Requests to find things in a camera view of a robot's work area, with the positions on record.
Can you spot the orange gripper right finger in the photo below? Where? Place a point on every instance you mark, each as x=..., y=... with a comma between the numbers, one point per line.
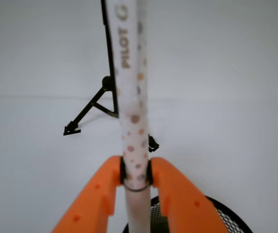
x=185, y=206

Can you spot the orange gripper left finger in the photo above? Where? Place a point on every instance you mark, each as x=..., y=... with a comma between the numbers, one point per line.
x=90, y=211

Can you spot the white dotted Pilot pen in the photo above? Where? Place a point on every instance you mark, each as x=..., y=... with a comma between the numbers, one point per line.
x=128, y=29

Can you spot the black mesh pen holder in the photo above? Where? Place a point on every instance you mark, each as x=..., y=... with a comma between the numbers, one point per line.
x=233, y=223

